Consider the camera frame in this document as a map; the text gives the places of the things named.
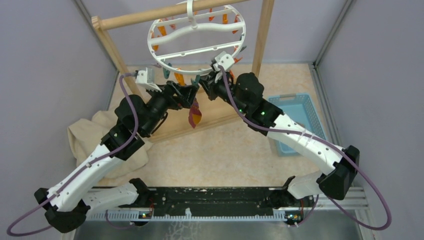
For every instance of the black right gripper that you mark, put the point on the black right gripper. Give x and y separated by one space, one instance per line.
209 84

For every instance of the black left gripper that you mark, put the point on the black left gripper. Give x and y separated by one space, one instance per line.
185 94

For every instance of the wooden hanger stand frame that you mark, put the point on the wooden hanger stand frame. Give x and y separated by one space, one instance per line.
209 114

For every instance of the teal clothes clip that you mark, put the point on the teal clothes clip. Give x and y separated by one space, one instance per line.
195 81

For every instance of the orange front clothes clip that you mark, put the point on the orange front clothes clip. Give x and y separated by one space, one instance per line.
179 78

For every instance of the orange clothes clip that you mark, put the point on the orange clothes clip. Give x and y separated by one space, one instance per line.
238 59
179 78
161 32

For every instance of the purple red striped sock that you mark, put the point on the purple red striped sock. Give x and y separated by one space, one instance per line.
195 115

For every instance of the white round clip hanger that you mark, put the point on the white round clip hanger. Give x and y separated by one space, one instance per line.
194 39

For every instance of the light blue plastic basket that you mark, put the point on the light blue plastic basket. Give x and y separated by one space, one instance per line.
301 109

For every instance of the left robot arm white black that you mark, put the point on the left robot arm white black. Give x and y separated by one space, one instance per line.
68 204

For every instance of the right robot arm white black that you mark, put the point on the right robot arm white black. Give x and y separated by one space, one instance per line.
336 172

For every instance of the orange right clothes clip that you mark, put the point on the orange right clothes clip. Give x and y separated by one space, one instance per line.
238 59

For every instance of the orange left clothes clip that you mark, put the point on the orange left clothes clip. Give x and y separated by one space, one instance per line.
161 32

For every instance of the beige crumpled cloth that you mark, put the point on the beige crumpled cloth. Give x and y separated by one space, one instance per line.
84 135

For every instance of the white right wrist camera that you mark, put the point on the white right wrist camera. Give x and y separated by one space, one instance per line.
224 60

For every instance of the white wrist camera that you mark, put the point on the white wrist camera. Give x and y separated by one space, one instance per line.
224 60
145 78

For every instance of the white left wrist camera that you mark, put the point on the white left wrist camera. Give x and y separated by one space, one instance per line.
145 78

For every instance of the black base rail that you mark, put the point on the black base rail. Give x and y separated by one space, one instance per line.
226 204

